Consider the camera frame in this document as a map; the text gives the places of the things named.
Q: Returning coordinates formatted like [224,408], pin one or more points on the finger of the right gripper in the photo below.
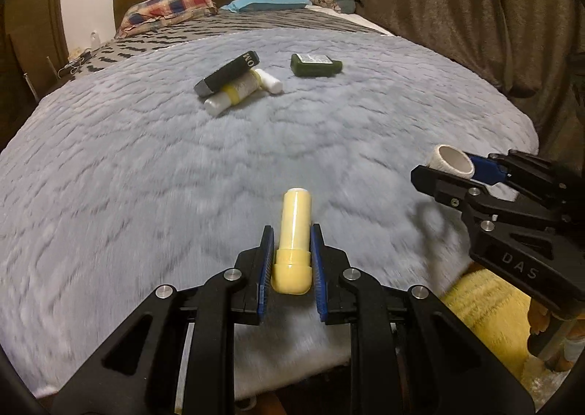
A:
[530,175]
[457,195]

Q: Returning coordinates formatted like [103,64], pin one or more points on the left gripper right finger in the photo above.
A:
[410,354]

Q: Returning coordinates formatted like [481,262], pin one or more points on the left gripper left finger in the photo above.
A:
[175,339]

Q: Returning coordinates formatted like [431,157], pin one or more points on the white tape roll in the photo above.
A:
[454,162]

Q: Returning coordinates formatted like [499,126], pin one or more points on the pale yellow small bottle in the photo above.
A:
[292,271]

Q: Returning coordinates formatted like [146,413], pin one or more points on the yellow fluffy rug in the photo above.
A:
[497,313]

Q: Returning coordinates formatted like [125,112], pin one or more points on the brown curtain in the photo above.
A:
[530,50]

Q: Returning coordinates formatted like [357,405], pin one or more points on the grey fluffy blanket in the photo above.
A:
[121,181]

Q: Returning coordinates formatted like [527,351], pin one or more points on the green flat bottle white label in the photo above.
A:
[313,65]

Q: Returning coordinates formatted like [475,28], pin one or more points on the white small bottle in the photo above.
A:
[268,82]

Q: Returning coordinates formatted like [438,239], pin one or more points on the black grey zigzag bedsheet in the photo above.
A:
[224,22]

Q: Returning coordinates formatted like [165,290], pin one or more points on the black rectangular tube box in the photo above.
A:
[226,74]

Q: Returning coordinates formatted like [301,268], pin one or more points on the blue pillow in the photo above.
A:
[244,6]

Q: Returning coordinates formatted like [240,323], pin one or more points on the white bottle on nightstand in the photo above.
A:
[95,41]

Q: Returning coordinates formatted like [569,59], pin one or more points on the brown wooden wardrobe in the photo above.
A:
[33,47]

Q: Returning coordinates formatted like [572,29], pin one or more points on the plaid pillow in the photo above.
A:
[150,15]

